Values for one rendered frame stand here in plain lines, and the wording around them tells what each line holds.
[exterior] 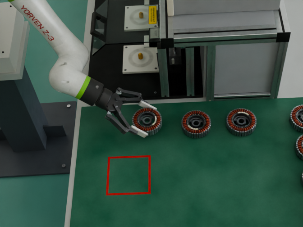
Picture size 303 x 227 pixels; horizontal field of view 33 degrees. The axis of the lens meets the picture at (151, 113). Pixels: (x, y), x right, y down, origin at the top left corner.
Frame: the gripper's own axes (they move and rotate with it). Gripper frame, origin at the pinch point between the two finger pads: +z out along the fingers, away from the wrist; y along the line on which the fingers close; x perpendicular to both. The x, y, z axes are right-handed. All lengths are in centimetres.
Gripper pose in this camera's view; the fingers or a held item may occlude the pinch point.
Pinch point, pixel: (146, 120)
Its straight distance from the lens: 195.7
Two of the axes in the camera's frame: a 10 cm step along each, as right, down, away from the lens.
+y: -2.8, 8.0, -5.4
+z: 8.6, 4.6, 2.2
